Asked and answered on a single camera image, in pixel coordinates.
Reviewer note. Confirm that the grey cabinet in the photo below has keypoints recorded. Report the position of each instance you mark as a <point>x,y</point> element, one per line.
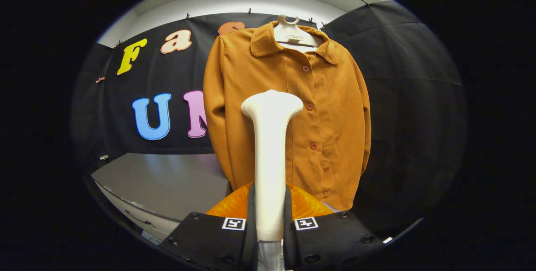
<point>167,179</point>

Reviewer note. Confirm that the orange button shirt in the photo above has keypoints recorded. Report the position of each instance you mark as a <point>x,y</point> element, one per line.
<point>331,95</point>

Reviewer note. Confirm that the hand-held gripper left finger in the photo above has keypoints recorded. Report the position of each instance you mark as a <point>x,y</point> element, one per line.
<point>209,241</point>

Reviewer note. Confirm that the white clothes hanger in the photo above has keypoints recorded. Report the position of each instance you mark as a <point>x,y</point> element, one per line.
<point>293,36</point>

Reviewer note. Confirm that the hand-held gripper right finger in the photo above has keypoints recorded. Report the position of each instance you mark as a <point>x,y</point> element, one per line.
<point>331,241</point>

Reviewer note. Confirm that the row of black clips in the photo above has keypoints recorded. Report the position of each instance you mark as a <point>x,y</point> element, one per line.
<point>249,11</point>

